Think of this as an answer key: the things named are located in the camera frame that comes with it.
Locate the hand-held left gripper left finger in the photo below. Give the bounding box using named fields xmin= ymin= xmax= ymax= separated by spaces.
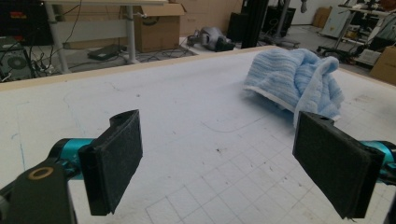
xmin=78 ymin=109 xmax=144 ymax=217

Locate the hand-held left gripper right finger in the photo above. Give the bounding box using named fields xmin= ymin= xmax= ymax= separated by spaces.
xmin=292 ymin=111 xmax=386 ymax=219

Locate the light blue striped towel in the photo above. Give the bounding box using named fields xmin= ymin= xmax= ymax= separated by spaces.
xmin=242 ymin=48 xmax=346 ymax=129

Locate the white foam mat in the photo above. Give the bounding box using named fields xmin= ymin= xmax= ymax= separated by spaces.
xmin=0 ymin=49 xmax=396 ymax=224

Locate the black flat laptop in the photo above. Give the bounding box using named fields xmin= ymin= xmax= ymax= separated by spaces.
xmin=87 ymin=44 xmax=127 ymax=62

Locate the white desk leg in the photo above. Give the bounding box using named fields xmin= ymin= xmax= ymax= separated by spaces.
xmin=125 ymin=5 xmax=140 ymax=65
xmin=44 ymin=1 xmax=71 ymax=75

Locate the open brown cardboard box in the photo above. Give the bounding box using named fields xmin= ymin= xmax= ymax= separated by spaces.
xmin=133 ymin=3 xmax=188 ymax=53

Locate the black computer tower with fan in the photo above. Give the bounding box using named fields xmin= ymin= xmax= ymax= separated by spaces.
xmin=0 ymin=36 xmax=35 ymax=82

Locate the white equipment cart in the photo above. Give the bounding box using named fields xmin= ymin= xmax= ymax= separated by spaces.
xmin=317 ymin=0 xmax=396 ymax=64

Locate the grey helmet-shaped device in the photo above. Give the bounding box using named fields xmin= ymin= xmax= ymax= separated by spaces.
xmin=186 ymin=26 xmax=236 ymax=52

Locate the black metal frame post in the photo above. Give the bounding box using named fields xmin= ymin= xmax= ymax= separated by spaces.
xmin=240 ymin=0 xmax=269 ymax=49

